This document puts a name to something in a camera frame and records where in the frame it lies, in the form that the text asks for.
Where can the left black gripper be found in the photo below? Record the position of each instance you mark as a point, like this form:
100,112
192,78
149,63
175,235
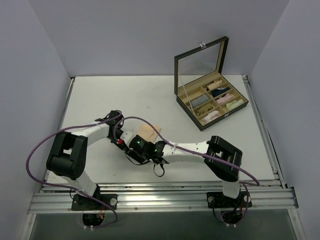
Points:
118,141

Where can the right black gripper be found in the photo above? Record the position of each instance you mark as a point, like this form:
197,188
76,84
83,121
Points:
137,144

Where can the beige underwear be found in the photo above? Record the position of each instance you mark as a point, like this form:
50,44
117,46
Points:
147,133

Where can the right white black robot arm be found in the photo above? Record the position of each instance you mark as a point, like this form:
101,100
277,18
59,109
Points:
222,158

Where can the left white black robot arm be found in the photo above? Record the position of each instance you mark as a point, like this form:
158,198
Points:
67,157

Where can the tan rolled cloth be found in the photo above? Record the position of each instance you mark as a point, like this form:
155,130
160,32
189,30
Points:
204,109

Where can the white pink rolled cloth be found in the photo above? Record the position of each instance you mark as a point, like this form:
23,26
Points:
210,117

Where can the grey striped rolled cloth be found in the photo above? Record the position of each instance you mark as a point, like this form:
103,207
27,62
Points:
199,101

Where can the black compartment storage box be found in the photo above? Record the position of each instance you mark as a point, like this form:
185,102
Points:
201,90

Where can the navy rolled cloth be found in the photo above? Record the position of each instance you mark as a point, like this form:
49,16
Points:
218,91

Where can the cream rolled cloth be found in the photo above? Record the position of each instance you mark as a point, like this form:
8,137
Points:
234,104

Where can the beige rolled cloth top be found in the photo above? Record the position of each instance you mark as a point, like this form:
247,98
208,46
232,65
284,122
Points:
214,85

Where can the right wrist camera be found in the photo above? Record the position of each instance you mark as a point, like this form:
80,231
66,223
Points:
127,137

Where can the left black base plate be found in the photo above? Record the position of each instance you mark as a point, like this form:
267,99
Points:
82,203

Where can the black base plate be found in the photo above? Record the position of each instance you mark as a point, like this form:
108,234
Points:
82,203
218,200

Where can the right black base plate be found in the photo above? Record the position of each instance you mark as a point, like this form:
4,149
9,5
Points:
218,200

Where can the aluminium front rail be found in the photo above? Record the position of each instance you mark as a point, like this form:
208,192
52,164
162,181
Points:
166,201

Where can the aluminium rail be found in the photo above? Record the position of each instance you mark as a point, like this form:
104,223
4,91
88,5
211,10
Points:
166,201
267,141

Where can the right side aluminium rail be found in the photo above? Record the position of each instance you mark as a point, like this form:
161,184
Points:
267,141

